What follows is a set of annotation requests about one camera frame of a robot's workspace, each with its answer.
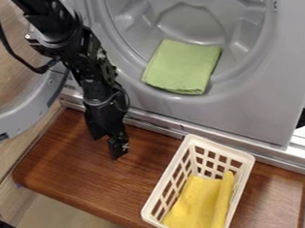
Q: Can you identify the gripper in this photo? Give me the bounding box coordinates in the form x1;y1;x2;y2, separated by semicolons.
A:
81;93;132;163

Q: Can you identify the white basket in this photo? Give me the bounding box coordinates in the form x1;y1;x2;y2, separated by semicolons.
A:
135;129;261;228

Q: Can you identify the green cloth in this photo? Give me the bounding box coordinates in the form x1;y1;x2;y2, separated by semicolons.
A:
137;35;226;99

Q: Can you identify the yellow cloth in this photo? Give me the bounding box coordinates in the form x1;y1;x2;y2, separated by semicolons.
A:
157;170;239;228

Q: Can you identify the washing machine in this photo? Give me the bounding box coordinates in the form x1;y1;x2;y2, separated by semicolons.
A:
0;0;305;194

